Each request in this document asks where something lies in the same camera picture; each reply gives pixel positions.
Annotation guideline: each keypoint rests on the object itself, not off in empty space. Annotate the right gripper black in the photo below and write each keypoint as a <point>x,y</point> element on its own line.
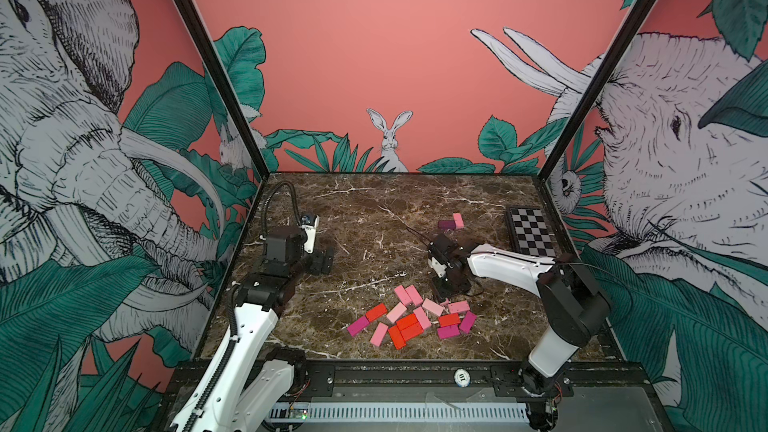
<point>441,293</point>

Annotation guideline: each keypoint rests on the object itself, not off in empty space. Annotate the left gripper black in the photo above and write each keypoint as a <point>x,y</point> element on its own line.
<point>319,263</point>

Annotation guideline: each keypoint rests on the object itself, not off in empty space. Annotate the light pink block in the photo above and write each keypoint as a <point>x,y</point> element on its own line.
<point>396,313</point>
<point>432,307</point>

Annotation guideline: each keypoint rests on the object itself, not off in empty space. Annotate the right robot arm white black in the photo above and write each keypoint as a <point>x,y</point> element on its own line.
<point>575,304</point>

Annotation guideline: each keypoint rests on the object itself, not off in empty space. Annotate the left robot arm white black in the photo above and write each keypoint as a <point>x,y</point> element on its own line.
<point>225,399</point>

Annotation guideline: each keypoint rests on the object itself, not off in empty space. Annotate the pink block right horizontal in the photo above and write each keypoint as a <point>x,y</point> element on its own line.
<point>458,307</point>

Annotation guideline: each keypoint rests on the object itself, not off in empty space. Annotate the pink block top pair right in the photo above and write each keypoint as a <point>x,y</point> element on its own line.
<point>414,295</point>

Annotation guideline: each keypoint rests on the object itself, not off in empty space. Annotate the pink block pair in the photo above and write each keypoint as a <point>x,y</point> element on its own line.
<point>402,295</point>
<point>414,295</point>

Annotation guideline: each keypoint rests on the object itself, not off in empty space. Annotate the pink block top pair left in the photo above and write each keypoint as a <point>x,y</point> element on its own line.
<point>402,295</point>

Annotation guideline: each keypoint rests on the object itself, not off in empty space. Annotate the red block right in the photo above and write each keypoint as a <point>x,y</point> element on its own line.
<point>449,320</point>

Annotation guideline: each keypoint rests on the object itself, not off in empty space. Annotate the magenta block tilted right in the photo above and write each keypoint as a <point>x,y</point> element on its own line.
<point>467,322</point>

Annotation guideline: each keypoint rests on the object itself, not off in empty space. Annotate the pink block beside red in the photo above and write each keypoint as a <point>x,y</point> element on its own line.
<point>422,318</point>

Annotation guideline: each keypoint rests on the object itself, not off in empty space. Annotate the magenta block lower right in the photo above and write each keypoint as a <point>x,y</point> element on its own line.
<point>446,332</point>

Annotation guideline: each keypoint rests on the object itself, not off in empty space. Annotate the black white checkerboard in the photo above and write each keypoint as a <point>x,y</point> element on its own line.
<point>528,232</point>

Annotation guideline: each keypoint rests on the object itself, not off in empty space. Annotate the red block large center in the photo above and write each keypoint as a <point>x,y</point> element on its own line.
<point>409,327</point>

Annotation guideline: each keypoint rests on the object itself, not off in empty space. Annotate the red block upper left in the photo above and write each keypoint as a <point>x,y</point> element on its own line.
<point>376,312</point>

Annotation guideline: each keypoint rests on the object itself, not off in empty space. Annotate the red block bottom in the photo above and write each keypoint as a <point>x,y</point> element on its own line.
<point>396,337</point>

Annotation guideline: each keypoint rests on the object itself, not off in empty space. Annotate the magenta block far left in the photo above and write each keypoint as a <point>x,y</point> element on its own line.
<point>358,325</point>

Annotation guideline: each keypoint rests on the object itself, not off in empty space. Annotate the black front rail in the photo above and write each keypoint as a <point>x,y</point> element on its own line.
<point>328,378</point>

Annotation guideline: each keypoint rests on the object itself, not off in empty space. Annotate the black left frame post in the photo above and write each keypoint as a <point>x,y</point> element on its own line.
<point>205,46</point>

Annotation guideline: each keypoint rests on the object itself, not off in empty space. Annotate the black frame post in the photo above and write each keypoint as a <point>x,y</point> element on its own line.
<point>205,46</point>
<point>636,16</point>

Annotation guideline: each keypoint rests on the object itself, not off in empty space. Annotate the white slotted cable duct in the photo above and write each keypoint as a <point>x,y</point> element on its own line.
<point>322,412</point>

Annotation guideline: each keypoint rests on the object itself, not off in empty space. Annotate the black right frame post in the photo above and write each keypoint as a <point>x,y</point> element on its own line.
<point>636,16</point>

